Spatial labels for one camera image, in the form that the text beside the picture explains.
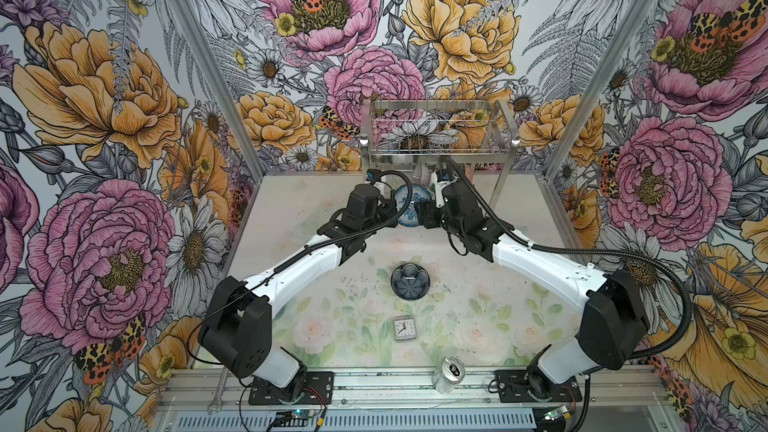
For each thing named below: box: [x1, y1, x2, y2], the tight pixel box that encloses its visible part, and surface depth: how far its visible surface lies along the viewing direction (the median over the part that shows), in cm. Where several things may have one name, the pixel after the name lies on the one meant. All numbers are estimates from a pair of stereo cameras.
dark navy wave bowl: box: [390, 262, 431, 301], surface depth 91 cm
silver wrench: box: [207, 367, 229, 415], surface depth 74 cm
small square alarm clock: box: [394, 315, 417, 341], surface depth 83 cm
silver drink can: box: [432, 355, 466, 395], surface depth 66 cm
